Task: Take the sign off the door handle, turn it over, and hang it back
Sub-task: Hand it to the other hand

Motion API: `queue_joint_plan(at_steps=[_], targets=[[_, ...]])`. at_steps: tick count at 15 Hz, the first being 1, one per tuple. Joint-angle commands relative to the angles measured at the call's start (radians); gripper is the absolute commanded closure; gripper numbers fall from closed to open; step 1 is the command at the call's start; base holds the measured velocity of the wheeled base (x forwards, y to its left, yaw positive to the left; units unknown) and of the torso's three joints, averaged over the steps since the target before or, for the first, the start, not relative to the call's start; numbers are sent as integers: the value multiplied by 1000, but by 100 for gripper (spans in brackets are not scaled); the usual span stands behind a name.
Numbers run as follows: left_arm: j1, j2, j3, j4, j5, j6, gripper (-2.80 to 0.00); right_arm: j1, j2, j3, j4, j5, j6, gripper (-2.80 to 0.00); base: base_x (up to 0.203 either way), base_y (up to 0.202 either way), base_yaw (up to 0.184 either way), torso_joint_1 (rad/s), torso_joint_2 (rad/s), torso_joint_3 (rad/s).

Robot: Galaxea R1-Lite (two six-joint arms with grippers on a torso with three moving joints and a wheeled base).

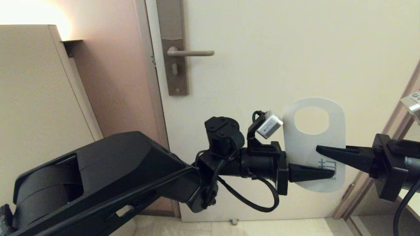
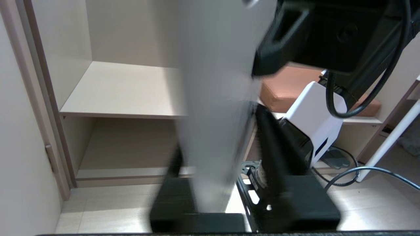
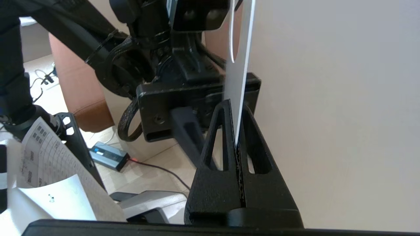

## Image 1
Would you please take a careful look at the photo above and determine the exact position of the white door hanger sign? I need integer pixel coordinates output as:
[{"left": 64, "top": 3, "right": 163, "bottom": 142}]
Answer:
[{"left": 282, "top": 97, "right": 347, "bottom": 193}]

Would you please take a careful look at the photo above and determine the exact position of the metal lock plate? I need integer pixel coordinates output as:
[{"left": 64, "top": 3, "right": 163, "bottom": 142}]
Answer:
[{"left": 156, "top": 0, "right": 189, "bottom": 96}]

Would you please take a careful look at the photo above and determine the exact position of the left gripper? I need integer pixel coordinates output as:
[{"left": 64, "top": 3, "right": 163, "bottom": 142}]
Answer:
[{"left": 241, "top": 141, "right": 335, "bottom": 196}]

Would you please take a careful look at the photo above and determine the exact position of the cream door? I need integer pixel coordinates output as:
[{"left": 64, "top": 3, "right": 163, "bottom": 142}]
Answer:
[{"left": 145, "top": 0, "right": 420, "bottom": 223}]

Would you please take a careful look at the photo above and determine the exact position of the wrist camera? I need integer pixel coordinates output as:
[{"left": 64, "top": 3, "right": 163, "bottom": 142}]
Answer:
[
  {"left": 246, "top": 110, "right": 284, "bottom": 155},
  {"left": 400, "top": 91, "right": 420, "bottom": 126}
]

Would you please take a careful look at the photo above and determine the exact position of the beige cabinet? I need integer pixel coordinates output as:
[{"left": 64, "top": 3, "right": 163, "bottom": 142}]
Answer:
[{"left": 0, "top": 24, "right": 104, "bottom": 210}]

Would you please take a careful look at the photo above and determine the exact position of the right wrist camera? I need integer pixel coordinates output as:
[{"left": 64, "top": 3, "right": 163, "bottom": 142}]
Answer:
[{"left": 400, "top": 91, "right": 420, "bottom": 126}]

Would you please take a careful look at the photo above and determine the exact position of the black cable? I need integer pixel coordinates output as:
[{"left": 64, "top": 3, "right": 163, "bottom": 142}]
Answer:
[
  {"left": 216, "top": 176, "right": 280, "bottom": 212},
  {"left": 393, "top": 179, "right": 420, "bottom": 236}
]

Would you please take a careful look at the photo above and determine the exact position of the metal door handle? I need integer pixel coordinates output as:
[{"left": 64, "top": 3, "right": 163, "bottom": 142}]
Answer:
[{"left": 167, "top": 46, "right": 215, "bottom": 57}]

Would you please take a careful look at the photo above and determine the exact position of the wooden closet frame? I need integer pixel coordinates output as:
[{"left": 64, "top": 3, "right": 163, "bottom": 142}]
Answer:
[{"left": 331, "top": 60, "right": 420, "bottom": 236}]

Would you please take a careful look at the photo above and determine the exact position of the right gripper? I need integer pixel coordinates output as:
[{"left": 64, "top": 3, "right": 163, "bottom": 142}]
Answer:
[{"left": 315, "top": 133, "right": 420, "bottom": 202}]

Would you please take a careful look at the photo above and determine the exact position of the dark wall lamp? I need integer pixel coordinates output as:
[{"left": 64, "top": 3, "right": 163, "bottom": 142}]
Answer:
[{"left": 60, "top": 39, "right": 83, "bottom": 58}]

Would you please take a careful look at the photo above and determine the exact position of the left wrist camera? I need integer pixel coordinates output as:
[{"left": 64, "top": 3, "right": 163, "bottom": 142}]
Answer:
[{"left": 246, "top": 110, "right": 284, "bottom": 155}]

